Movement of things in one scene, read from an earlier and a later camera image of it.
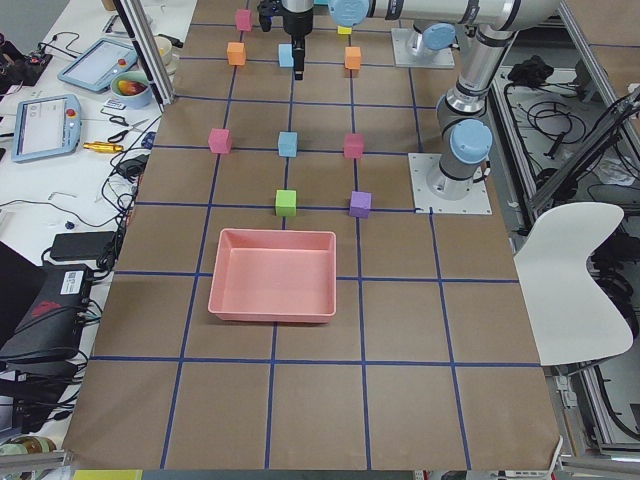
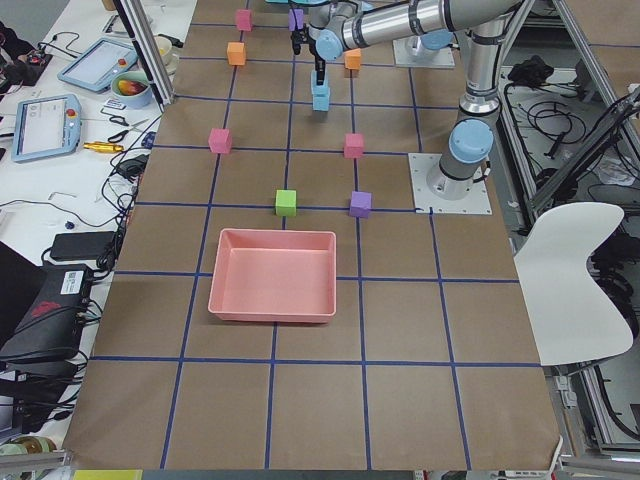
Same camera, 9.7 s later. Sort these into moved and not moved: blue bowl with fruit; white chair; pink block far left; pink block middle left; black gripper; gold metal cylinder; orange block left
Moved: black gripper
Not moved: pink block far left; gold metal cylinder; blue bowl with fruit; orange block left; white chair; pink block middle left
